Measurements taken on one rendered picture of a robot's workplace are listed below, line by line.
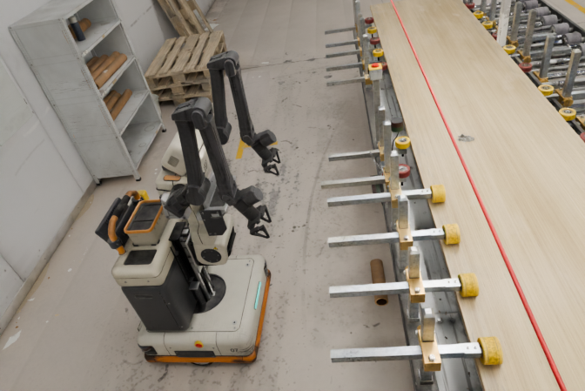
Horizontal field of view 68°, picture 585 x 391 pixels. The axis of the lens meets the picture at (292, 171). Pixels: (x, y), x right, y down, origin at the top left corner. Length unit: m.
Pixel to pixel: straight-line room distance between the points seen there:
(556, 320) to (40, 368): 2.81
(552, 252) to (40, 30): 3.56
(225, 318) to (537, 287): 1.56
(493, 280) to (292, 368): 1.29
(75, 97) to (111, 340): 1.99
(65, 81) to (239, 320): 2.46
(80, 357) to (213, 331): 0.99
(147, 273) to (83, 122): 2.21
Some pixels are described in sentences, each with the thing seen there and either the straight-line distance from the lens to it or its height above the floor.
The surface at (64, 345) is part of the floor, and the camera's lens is 3.31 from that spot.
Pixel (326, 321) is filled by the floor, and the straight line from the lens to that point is 2.74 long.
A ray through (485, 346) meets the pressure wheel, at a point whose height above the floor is 0.98.
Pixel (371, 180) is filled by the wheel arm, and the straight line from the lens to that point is 2.24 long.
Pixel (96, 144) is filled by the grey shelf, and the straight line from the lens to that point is 4.24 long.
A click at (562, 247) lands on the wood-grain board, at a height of 0.90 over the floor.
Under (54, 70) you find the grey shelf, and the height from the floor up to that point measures 1.18.
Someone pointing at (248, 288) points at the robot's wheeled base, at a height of 0.28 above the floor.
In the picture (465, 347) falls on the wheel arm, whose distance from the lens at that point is 1.55.
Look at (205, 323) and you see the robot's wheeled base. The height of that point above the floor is 0.28.
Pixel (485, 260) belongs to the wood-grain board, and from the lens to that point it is 1.85.
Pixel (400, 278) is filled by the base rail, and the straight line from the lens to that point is 2.01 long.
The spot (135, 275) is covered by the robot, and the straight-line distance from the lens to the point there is 2.25.
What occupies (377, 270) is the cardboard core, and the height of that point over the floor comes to 0.08.
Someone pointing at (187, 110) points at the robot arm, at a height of 1.62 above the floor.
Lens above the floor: 2.28
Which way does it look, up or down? 37 degrees down
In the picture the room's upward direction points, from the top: 12 degrees counter-clockwise
